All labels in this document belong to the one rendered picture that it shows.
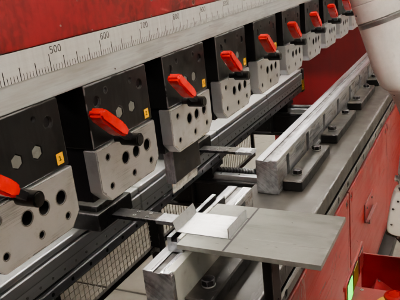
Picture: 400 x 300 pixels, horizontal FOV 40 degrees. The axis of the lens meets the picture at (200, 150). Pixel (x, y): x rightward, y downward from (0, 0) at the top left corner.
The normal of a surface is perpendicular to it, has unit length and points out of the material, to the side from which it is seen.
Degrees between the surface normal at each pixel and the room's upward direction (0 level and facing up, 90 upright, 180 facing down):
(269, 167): 90
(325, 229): 0
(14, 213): 90
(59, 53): 90
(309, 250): 0
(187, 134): 90
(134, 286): 0
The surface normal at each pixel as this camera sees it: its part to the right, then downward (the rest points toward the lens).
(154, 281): -0.44, 0.33
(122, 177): 0.89, 0.05
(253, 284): -0.11, -0.94
